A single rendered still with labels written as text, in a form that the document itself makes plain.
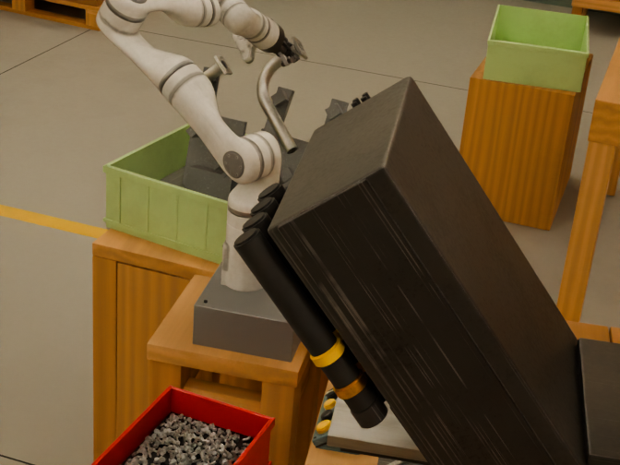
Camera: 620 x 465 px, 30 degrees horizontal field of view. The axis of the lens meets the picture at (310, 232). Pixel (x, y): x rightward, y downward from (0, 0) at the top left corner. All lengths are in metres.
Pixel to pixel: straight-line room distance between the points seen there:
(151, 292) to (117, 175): 0.30
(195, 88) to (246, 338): 0.51
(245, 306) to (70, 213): 2.62
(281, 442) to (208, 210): 0.65
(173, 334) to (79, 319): 1.74
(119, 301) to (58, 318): 1.21
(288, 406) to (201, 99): 0.64
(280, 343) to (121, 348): 0.78
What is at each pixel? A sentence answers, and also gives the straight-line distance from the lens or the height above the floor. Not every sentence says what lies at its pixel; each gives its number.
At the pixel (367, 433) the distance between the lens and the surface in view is 1.70.
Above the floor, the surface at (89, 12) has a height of 0.11.
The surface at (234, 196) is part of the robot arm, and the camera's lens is 2.34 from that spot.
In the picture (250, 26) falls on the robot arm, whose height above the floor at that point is 1.37.
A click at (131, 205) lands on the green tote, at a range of 2.93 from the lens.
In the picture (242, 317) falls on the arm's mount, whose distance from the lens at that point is 2.33.
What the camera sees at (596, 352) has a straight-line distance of 1.77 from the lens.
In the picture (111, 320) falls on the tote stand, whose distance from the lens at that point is 3.00.
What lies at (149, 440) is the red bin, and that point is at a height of 0.88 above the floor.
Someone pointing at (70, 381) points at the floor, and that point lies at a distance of 3.82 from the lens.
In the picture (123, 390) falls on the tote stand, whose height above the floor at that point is 0.38.
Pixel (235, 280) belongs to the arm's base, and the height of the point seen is 0.97.
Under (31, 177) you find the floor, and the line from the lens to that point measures 5.25.
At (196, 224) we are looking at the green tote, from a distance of 2.83.
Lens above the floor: 2.12
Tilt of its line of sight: 26 degrees down
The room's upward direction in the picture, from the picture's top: 5 degrees clockwise
